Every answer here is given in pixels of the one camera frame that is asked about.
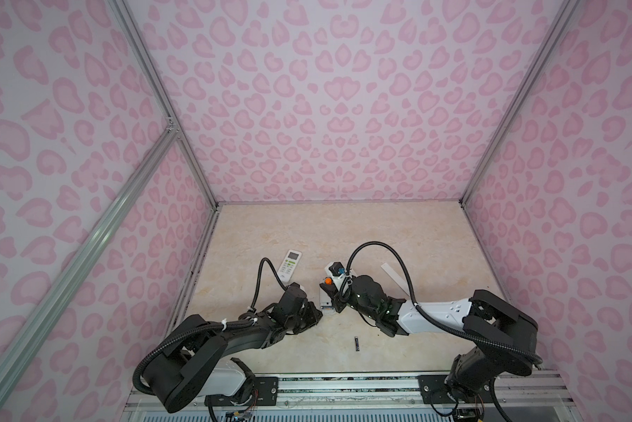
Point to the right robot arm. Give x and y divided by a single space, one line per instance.
505 338

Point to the aluminium corner frame post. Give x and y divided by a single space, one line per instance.
137 43

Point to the right rear aluminium frame post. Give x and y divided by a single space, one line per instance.
562 23

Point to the white remote with green buttons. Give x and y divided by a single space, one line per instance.
288 266

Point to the small white remote control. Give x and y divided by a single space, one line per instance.
326 304

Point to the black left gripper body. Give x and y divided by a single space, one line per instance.
307 317

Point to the diagonal aluminium frame bar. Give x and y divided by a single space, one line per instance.
38 326

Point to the white battery cover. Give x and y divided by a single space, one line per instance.
396 277

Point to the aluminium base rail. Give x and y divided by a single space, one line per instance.
381 396

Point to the orange black screwdriver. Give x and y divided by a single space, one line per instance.
328 287

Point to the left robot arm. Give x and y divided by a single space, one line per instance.
178 369

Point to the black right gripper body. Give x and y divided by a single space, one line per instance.
351 301

